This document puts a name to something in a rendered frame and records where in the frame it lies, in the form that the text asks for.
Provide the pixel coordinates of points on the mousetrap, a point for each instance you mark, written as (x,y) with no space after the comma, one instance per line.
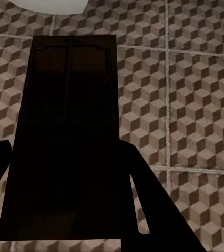
(63,175)

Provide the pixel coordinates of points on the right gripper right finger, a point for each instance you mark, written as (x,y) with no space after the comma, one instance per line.
(169,231)

